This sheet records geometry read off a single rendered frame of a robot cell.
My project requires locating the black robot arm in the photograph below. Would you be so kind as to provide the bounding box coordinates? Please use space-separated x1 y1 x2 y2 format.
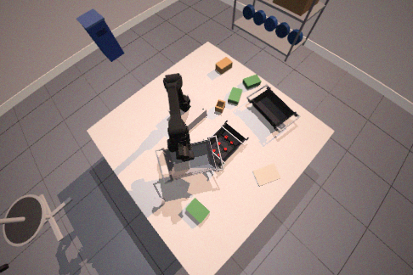
163 73 191 160

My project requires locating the grey cylinder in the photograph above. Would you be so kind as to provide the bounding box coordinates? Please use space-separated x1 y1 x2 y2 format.
152 198 166 207

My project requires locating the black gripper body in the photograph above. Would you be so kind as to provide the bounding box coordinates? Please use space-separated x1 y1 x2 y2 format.
182 142 195 162

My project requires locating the green rectangular block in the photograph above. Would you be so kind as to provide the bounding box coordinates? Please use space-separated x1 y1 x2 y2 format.
185 198 210 223
242 74 262 90
228 87 243 104

